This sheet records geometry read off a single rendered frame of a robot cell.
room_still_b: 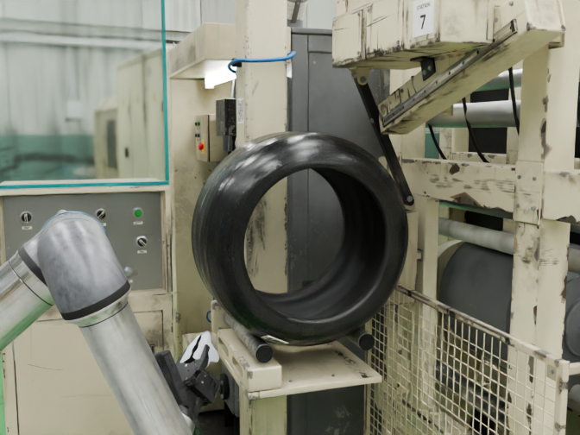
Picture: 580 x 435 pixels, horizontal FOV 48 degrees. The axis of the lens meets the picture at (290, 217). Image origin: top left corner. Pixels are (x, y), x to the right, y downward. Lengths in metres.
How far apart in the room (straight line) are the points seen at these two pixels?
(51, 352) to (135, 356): 1.20
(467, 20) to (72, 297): 0.98
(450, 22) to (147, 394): 0.96
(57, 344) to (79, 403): 0.22
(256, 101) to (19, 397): 1.22
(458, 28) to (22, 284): 1.01
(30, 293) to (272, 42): 1.09
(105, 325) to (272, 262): 0.99
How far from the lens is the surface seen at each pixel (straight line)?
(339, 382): 1.73
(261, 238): 1.95
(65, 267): 1.05
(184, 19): 11.15
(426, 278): 2.14
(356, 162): 1.62
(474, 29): 1.50
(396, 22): 1.63
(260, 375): 1.65
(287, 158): 1.56
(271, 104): 1.93
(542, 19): 1.48
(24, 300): 1.18
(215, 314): 1.94
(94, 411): 2.36
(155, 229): 2.25
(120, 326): 1.07
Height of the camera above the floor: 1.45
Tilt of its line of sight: 8 degrees down
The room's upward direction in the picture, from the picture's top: straight up
